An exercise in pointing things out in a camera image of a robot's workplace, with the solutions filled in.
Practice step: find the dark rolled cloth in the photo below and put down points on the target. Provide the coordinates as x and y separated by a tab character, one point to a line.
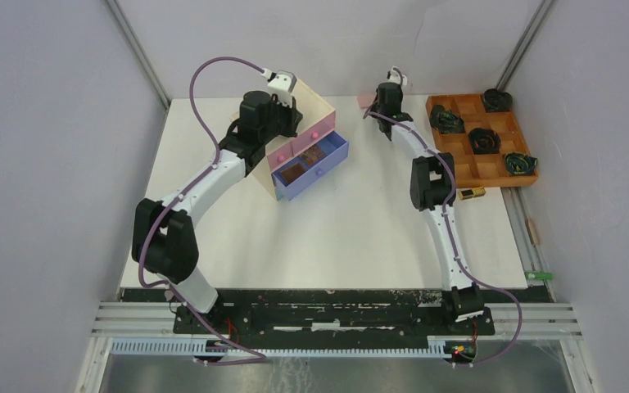
445	121
484	141
496	101
520	164

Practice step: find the dark rolled cloth middle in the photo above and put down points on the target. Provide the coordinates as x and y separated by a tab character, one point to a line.
484	141

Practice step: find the green lipstick tube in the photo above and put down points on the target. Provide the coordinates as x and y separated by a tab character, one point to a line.
540	276

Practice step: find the purple wide drawer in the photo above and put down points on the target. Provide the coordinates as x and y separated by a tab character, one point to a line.
337	149

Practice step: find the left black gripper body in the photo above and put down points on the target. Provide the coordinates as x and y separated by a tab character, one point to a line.
285	119

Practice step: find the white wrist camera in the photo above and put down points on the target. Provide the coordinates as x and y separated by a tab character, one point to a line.
280	84
396	76

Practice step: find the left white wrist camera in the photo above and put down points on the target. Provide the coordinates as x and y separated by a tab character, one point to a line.
280	84

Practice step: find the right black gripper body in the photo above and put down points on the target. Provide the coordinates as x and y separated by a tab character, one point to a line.
376	108

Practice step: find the dark rolled cloth left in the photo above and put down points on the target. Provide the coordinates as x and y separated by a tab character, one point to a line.
445	121

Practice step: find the dark rolled cloth back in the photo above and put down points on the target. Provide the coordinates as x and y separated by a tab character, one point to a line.
496	101

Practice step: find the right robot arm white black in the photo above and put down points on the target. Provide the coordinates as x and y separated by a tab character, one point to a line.
433	192

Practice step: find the brown square blush compact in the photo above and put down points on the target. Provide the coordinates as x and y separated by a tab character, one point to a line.
292	173

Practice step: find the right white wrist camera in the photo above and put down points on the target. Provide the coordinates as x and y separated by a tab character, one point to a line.
396	76

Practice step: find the eyeshadow palette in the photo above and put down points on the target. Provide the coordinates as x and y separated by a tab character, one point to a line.
312	155

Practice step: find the pink drawer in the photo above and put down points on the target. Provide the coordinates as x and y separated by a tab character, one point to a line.
280	156
313	133

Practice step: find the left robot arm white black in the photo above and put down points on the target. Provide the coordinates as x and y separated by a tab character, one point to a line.
164	240

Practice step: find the dark rolled cloth front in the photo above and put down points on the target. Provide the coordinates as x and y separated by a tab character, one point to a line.
520	164

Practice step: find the orange wooden compartment tray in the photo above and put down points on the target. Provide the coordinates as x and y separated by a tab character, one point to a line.
480	170

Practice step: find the light blue bottom drawer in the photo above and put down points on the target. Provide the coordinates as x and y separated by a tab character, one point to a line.
278	194

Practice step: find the rose gold lipstick tube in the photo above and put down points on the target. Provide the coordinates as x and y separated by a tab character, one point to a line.
532	232

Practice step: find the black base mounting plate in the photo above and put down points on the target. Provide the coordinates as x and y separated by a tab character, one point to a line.
432	320

